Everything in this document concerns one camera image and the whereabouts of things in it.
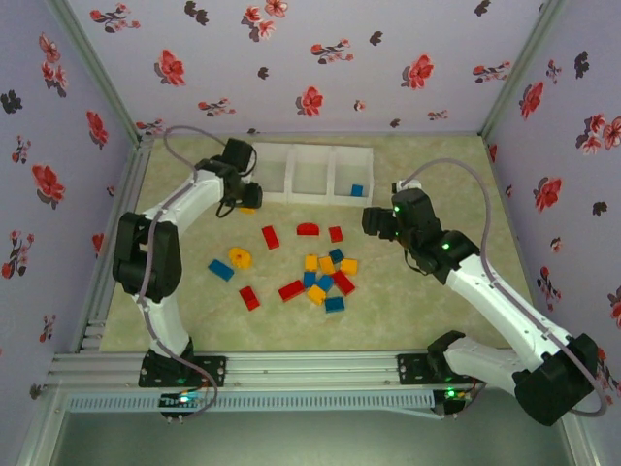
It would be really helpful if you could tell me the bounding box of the yellow round lego piece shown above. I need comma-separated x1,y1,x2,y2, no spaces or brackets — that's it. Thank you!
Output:
228,246,254,270

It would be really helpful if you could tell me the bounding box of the blue long lego brick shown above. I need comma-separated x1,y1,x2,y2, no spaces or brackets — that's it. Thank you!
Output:
208,258,236,283

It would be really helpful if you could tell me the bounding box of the small controller circuit board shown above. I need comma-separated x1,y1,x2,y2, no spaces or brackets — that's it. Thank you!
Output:
442,386,475,418
159,391,206,423

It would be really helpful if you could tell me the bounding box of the grey right arm cable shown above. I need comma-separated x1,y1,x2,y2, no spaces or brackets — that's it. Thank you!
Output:
402,157,607,418

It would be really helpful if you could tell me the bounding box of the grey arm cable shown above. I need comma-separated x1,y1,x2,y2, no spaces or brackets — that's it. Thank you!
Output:
135,124,232,421
402,157,607,418

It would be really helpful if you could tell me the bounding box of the aluminium side rail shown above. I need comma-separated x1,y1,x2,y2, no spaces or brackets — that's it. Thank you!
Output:
72,135,155,353

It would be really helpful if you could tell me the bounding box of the grey left arm cable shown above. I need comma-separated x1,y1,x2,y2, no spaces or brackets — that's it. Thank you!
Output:
135,124,232,421

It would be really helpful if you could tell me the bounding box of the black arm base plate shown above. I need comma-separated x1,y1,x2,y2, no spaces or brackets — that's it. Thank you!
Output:
396,352,486,388
139,355,227,388

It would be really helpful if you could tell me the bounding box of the aluminium corner post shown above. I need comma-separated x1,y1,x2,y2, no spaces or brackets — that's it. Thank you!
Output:
44,0,147,145
477,0,569,140

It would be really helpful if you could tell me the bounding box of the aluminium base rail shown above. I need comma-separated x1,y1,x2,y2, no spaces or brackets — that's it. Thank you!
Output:
47,349,486,390

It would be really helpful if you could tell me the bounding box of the white slotted cable duct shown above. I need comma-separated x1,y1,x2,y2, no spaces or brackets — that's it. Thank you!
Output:
64,390,437,415

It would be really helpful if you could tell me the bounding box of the aluminium frame beam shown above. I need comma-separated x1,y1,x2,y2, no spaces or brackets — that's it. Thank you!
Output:
562,419,602,466
18,383,67,466

